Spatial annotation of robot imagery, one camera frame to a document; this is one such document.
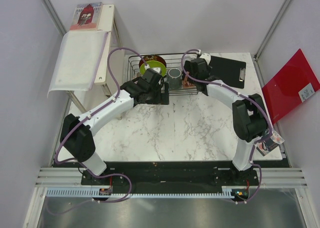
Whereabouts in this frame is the orange pink mug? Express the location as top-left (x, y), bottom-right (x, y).
top-left (182, 74), bottom-right (196, 89)

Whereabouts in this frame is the grey mug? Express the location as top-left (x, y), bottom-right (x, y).
top-left (167, 68), bottom-right (182, 90)

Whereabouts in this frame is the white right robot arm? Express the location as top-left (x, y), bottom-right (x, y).
top-left (183, 54), bottom-right (272, 185)

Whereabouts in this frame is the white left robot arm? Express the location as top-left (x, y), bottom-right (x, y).
top-left (60, 68), bottom-right (170, 185)

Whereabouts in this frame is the lime green plate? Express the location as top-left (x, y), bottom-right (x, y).
top-left (139, 61), bottom-right (166, 77)

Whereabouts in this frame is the dark red patterned bowl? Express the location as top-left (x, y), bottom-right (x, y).
top-left (142, 54), bottom-right (167, 67)

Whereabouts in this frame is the black clipboard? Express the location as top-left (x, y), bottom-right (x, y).
top-left (209, 56), bottom-right (247, 89)

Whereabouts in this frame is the white side shelf table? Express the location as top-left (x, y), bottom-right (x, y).
top-left (68, 4), bottom-right (122, 116)

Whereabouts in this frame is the white translucent mat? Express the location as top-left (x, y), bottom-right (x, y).
top-left (48, 30), bottom-right (108, 93)

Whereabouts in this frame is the red cover book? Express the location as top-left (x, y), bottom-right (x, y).
top-left (69, 2), bottom-right (103, 31)

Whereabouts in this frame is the red plastic folder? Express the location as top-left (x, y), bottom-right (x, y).
top-left (262, 49), bottom-right (320, 124)

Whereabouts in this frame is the Little Women book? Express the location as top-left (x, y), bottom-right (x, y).
top-left (255, 129), bottom-right (285, 156)

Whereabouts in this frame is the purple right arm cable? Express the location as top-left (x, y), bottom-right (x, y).
top-left (181, 49), bottom-right (275, 205)

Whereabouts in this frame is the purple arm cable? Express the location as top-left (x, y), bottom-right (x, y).
top-left (181, 49), bottom-right (275, 205)
top-left (46, 31), bottom-right (158, 215)

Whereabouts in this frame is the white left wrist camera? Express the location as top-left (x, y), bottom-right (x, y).
top-left (143, 65), bottom-right (162, 76)

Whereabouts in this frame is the black wire dish rack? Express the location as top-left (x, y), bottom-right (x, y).
top-left (126, 52), bottom-right (201, 98)

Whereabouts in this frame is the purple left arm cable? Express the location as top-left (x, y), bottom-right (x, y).
top-left (46, 31), bottom-right (158, 215)

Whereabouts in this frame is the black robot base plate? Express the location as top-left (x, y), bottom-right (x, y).
top-left (81, 161), bottom-right (259, 193)

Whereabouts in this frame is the white slotted cable duct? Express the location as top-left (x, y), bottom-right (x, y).
top-left (46, 187), bottom-right (249, 199)

